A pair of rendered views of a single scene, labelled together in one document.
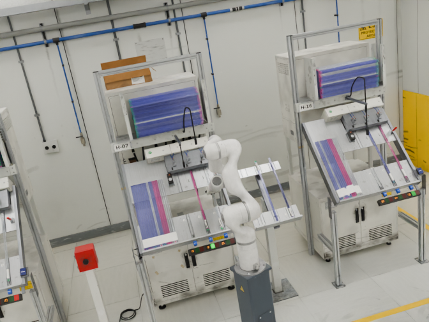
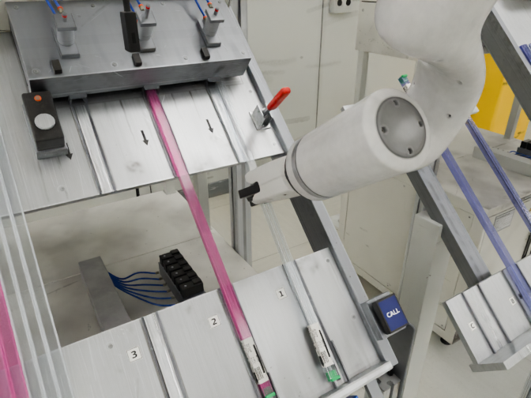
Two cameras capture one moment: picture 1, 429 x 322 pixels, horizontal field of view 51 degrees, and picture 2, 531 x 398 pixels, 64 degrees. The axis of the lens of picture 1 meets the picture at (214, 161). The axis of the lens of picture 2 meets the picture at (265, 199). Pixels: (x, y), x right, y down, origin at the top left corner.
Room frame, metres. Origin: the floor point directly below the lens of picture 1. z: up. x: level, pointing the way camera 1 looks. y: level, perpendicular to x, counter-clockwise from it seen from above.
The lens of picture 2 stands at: (2.49, 0.27, 1.24)
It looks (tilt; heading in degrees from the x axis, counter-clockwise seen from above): 27 degrees down; 339
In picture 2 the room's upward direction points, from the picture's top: straight up
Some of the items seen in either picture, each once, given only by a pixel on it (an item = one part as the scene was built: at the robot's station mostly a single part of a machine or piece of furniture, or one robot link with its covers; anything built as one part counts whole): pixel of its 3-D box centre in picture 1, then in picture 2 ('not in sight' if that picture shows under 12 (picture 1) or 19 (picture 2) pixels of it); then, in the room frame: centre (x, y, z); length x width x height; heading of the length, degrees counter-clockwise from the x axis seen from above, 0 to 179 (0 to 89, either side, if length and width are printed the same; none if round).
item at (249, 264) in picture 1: (248, 253); not in sight; (2.37, -0.11, 0.79); 0.19 x 0.19 x 0.18
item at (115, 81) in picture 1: (140, 70); not in sight; (3.58, 0.45, 1.82); 0.68 x 0.30 x 0.20; 100
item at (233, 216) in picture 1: (238, 223); not in sight; (2.37, -0.07, 1.00); 0.19 x 0.12 x 0.24; 104
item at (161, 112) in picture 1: (166, 111); not in sight; (3.30, 0.29, 1.52); 0.51 x 0.13 x 0.27; 100
